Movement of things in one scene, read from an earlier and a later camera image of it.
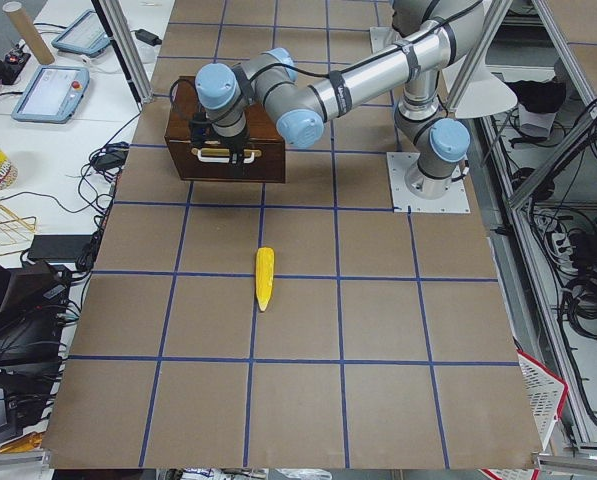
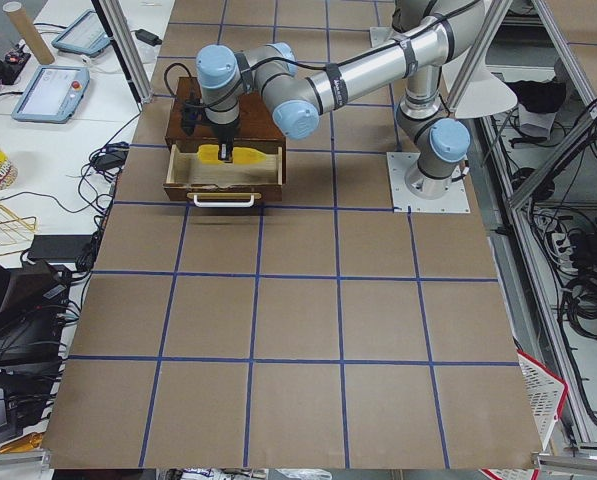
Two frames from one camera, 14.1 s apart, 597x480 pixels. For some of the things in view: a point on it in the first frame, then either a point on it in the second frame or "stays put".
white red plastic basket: [543, 394] stays put
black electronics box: [21, 312] stays put
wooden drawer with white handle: [221, 155] → [188, 177]
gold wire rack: [0, 232] stays put
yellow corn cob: [265, 276] → [210, 154]
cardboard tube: [22, 22] stays put
